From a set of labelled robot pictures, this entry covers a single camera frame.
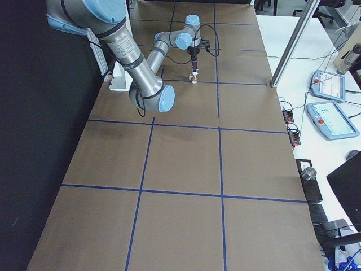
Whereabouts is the steel cylinder weight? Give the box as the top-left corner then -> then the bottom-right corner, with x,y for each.
301,167 -> 317,181

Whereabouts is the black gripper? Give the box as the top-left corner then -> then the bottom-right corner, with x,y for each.
187,46 -> 200,70

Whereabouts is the black orange connector block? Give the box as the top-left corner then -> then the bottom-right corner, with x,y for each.
287,123 -> 301,148
282,101 -> 294,124

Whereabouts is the white mount base plate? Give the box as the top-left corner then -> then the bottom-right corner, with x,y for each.
109,59 -> 133,92

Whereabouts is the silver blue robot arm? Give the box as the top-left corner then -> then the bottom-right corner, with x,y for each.
46,0 -> 201,112

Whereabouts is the aluminium frame post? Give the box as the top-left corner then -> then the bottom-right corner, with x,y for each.
270,0 -> 320,88

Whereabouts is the near teach pendant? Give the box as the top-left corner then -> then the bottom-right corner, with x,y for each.
306,101 -> 360,140

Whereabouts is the far teach pendant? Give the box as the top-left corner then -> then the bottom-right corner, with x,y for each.
310,69 -> 346,103

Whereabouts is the brown paper table cover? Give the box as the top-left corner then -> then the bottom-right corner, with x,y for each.
28,1 -> 324,270

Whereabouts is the teach pendant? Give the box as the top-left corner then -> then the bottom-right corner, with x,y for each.
306,101 -> 360,140
310,69 -> 346,103

